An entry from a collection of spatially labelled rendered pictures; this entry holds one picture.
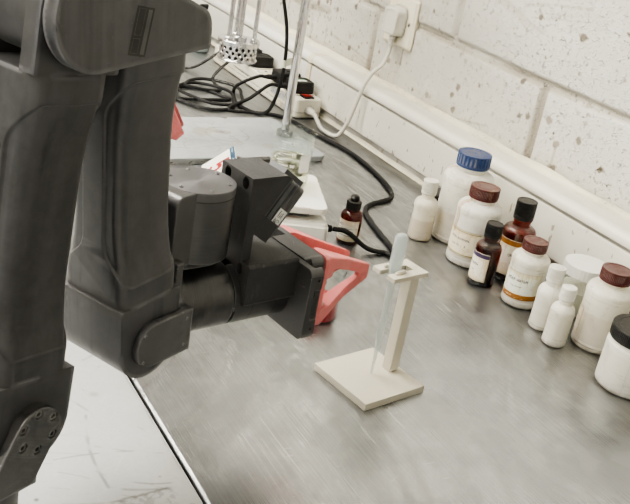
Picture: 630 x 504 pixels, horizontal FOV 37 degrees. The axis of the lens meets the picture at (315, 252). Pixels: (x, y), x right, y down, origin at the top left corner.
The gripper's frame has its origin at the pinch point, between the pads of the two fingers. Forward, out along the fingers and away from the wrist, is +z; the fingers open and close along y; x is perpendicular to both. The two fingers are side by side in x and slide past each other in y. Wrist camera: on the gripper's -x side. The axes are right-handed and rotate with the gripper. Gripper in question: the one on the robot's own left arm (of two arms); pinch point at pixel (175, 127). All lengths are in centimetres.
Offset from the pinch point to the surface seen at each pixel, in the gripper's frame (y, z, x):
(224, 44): 34.1, 2.9, -7.6
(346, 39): 62, 23, -22
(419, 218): 2.6, 32.3, -15.5
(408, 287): -34.1, 19.1, -13.2
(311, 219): -10.6, 16.8, -6.6
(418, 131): 29.2, 33.2, -22.5
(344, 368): -34.0, 22.0, -2.8
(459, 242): -4.1, 35.4, -18.0
